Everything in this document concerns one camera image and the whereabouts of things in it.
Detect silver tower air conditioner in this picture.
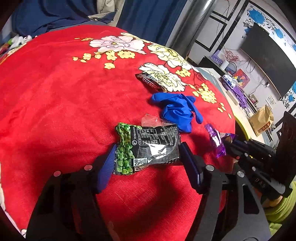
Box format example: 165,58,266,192
169,0,217,58

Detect blue rubber glove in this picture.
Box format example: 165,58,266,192
151,92,203,133

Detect beige curtain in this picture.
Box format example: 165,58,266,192
88,0,125,27

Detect round black mirror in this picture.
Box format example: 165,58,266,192
225,62,237,75

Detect white tissue pack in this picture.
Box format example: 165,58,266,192
222,74,236,89

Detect clear plastic wrapper piece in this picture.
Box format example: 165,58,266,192
141,113,167,128

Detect black curved television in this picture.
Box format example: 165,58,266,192
240,24,295,97

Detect blue curtain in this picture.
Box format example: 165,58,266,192
11,1,186,45

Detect coffee table with drawers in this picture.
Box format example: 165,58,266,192
193,67,271,146

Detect black red snack wrapper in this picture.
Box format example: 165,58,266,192
135,72,167,92

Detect beige power strip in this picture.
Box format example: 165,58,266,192
226,90,239,105

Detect red floral blanket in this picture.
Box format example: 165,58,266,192
1,25,235,240

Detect green black pea snack bag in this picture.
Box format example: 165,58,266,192
113,123,180,175

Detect white vase with red flowers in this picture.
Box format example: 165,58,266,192
220,49,240,70

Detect brown paper snack bag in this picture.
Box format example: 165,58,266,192
248,105,274,137

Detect purple candy wrapper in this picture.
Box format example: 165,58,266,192
205,123,238,158

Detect colourful portrait painting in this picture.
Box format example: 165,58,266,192
233,69,250,88

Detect white plush toy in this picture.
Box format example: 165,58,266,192
9,35,32,50

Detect black tv cabinet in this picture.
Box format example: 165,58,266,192
198,56,258,112

